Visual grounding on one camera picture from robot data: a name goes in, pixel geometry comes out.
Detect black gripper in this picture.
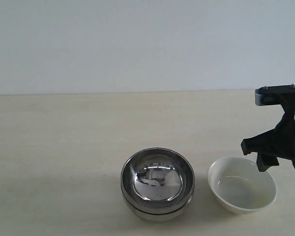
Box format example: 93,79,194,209
240,103,295,172

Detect white ceramic bowl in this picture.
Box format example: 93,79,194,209
207,156,277,215

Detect ribbed stainless steel bowl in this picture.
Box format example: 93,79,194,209
120,147,195,209

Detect smooth stainless steel bowl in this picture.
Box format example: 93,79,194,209
123,194,194,222

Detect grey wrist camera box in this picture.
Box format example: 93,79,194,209
255,84,295,106

